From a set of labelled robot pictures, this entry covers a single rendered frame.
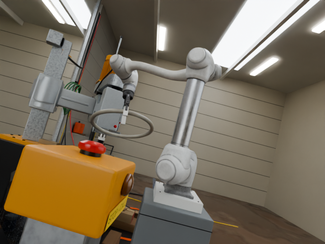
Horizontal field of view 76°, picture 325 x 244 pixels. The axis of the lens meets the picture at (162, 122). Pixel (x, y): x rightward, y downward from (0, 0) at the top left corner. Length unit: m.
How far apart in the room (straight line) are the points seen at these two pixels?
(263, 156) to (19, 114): 8.34
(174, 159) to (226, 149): 6.50
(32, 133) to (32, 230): 2.55
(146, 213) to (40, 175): 0.97
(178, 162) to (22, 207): 0.85
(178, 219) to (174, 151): 0.37
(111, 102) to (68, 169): 1.96
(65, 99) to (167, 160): 1.99
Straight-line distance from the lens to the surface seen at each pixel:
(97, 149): 0.30
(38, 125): 2.84
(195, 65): 1.15
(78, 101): 2.84
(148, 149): 7.11
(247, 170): 7.85
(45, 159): 0.28
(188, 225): 1.25
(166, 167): 1.07
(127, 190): 0.30
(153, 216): 1.22
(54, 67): 2.90
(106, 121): 2.20
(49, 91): 2.78
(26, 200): 0.30
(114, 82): 2.23
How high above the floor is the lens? 1.12
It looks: 6 degrees up
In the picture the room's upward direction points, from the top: 15 degrees clockwise
